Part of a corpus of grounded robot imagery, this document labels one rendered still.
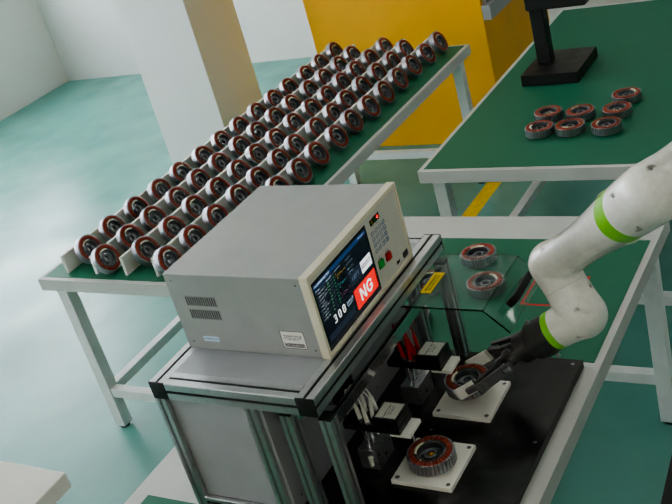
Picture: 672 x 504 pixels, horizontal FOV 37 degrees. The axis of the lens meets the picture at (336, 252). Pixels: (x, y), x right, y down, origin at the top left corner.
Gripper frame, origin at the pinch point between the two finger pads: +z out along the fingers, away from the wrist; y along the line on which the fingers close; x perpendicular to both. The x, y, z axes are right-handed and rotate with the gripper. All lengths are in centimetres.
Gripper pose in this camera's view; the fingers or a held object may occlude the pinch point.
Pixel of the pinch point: (468, 377)
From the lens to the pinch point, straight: 249.2
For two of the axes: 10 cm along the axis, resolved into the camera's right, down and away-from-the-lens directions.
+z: -6.5, 4.7, 5.9
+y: 3.4, -5.1, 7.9
